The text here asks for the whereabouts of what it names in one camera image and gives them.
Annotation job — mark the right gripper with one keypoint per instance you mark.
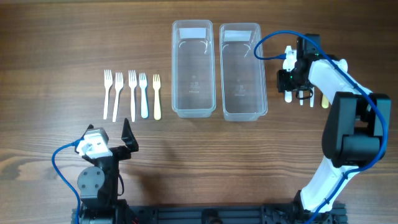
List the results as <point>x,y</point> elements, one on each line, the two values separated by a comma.
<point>283,85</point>

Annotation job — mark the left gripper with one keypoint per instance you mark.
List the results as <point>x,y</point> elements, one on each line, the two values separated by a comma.
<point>124,153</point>

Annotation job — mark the yellow plastic spoon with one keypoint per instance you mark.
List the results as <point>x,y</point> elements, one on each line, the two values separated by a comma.
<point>324,102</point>

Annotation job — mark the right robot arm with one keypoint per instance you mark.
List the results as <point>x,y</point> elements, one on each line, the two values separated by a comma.
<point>356,131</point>

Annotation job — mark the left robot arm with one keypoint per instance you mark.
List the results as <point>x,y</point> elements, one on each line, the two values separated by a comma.
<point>98,184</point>

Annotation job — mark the right clear plastic container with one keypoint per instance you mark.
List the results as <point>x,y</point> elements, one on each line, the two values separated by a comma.
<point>243,79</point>

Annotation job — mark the clear plastic container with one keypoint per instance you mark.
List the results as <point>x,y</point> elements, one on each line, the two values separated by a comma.
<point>243,79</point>
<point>193,69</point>

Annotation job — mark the left clear plastic container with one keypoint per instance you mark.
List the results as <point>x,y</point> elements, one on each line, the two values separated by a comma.
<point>193,69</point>

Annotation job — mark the white plastic fork far left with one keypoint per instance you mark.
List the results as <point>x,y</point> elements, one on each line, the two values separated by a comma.
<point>108,82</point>

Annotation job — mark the white plastic fork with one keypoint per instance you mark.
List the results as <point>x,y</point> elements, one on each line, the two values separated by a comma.
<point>108,82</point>
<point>132,85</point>
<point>119,84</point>

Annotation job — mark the light blue plastic fork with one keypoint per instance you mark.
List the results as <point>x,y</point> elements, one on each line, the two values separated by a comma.
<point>143,86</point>

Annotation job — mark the yellow plastic fork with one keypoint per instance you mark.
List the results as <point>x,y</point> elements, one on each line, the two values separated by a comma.
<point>156,87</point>

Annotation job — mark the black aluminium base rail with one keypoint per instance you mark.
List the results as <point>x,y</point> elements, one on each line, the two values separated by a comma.
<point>264,214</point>

